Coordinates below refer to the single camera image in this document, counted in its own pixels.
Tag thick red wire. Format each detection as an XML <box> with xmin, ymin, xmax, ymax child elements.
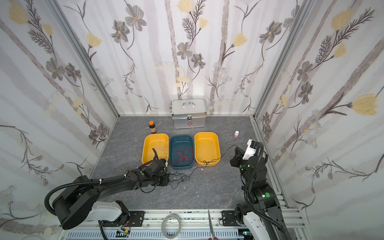
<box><xmin>173</xmin><ymin>146</ymin><xmax>194</xmax><ymax>167</ymax></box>

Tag black thin wire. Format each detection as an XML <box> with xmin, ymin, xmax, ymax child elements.
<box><xmin>167</xmin><ymin>144</ymin><xmax>241</xmax><ymax>190</ymax></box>

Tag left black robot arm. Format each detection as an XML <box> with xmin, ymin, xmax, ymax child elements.
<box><xmin>44</xmin><ymin>154</ymin><xmax>169</xmax><ymax>230</ymax></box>

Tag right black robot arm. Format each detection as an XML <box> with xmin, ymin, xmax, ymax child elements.
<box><xmin>230</xmin><ymin>139</ymin><xmax>291</xmax><ymax>240</ymax></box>

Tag left yellow plastic bin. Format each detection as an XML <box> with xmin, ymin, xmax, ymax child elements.
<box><xmin>142</xmin><ymin>134</ymin><xmax>169</xmax><ymax>164</ymax></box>

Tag yellow plastic bin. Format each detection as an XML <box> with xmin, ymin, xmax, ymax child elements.
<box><xmin>142</xmin><ymin>134</ymin><xmax>169</xmax><ymax>164</ymax></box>
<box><xmin>195</xmin><ymin>132</ymin><xmax>221</xmax><ymax>167</ymax></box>

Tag right yellow plastic bin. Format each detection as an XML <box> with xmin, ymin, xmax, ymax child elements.
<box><xmin>195</xmin><ymin>132</ymin><xmax>221</xmax><ymax>167</ymax></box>

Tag teal plastic bin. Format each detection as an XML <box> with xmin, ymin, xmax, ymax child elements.
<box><xmin>169</xmin><ymin>135</ymin><xmax>195</xmax><ymax>170</ymax></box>

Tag brown bottle orange cap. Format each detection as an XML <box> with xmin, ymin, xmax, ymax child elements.
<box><xmin>149</xmin><ymin>121</ymin><xmax>157</xmax><ymax>134</ymax></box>

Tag grey tape roll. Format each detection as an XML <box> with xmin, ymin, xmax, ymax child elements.
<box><xmin>161</xmin><ymin>214</ymin><xmax>182</xmax><ymax>240</ymax></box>

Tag silver metal case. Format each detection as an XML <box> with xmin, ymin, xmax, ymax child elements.
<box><xmin>171</xmin><ymin>99</ymin><xmax>207</xmax><ymax>129</ymax></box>

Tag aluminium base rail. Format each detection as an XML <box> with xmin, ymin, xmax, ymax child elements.
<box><xmin>57</xmin><ymin>208</ymin><xmax>310</xmax><ymax>240</ymax></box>

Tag red handled scissors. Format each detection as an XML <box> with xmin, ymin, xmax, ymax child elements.
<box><xmin>208</xmin><ymin>210</ymin><xmax>218</xmax><ymax>240</ymax></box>

